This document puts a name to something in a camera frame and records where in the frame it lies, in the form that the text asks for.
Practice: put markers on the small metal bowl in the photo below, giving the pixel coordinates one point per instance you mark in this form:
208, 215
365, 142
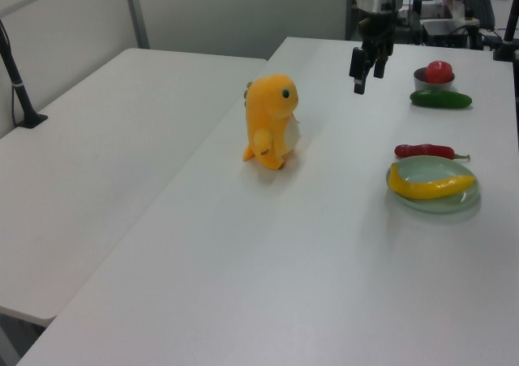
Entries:
421, 83

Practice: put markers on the red apple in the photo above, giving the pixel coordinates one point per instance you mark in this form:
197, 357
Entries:
438, 71

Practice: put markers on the black electronics box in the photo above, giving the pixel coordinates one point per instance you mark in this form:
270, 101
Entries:
446, 33

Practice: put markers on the red chili pepper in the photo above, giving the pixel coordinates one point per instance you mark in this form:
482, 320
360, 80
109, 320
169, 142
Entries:
421, 151

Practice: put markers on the black camera stand pole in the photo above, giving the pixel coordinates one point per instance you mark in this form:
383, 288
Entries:
18, 86
507, 45

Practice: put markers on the yellow banana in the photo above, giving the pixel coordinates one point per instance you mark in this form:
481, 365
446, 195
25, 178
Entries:
421, 189

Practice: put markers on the gray partition post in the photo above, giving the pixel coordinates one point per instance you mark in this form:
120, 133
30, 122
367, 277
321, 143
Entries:
135, 13

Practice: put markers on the green cucumber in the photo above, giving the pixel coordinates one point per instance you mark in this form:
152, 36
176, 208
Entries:
440, 99

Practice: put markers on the orange plush dinosaur toy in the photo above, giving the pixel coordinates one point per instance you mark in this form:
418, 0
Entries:
267, 114

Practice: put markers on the black keyboard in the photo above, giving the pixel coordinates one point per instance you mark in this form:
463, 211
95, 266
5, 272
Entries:
480, 9

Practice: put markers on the pale green plastic plate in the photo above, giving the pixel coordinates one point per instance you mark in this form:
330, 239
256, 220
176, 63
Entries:
434, 169

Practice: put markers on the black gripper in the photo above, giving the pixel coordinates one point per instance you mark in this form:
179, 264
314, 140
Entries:
379, 33

